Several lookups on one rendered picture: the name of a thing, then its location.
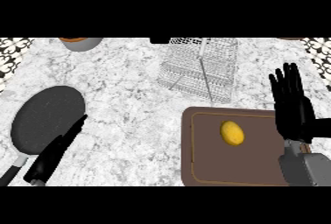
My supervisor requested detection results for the black object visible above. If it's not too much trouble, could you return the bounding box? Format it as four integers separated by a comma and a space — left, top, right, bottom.
149, 37, 171, 45

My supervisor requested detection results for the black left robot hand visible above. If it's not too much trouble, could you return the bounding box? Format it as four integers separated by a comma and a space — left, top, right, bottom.
22, 114, 88, 185

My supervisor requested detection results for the yellow lemon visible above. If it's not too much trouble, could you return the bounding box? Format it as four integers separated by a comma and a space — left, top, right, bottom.
218, 120, 245, 147

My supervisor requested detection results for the grey pot with orange rim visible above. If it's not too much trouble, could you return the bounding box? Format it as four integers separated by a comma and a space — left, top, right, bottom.
57, 37, 105, 53

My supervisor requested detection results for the white wire tiered basket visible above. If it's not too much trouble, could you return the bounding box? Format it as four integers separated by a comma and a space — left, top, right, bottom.
156, 37, 239, 108

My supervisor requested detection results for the dark grey frying pan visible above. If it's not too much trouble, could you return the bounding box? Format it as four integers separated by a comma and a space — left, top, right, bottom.
0, 85, 87, 187

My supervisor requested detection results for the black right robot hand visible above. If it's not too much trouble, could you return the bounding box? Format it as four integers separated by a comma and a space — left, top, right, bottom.
267, 62, 331, 144

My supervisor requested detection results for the brown tray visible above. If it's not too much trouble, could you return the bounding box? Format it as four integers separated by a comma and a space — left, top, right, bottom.
180, 106, 313, 187

